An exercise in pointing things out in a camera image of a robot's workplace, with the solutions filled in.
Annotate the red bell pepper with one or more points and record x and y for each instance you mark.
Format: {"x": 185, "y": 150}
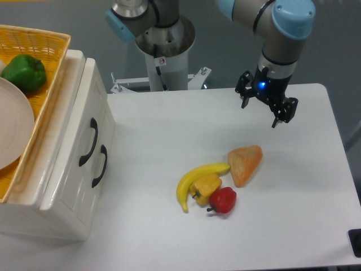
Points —
{"x": 222, "y": 201}

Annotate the yellow banana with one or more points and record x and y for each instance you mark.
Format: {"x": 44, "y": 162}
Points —
{"x": 194, "y": 174}

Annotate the black object at table edge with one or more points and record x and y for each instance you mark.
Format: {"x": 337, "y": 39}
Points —
{"x": 355, "y": 240}

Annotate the yellow bell pepper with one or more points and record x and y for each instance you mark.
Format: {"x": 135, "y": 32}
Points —
{"x": 202, "y": 189}

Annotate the white drawer cabinet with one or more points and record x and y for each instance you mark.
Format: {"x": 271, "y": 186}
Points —
{"x": 21, "y": 214}

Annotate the beige plate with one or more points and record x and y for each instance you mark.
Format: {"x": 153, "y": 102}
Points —
{"x": 17, "y": 122}

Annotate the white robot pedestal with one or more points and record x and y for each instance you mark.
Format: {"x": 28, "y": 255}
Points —
{"x": 166, "y": 54}

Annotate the yellow woven basket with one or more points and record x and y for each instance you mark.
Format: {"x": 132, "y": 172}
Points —
{"x": 51, "y": 48}

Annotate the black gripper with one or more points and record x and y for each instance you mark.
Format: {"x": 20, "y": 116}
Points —
{"x": 268, "y": 90}

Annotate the orange triangular bread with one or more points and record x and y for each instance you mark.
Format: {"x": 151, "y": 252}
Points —
{"x": 243, "y": 163}

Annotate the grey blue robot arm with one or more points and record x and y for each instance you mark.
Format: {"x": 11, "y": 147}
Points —
{"x": 283, "y": 25}

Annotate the green bell pepper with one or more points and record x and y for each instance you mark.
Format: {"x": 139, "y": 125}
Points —
{"x": 25, "y": 72}

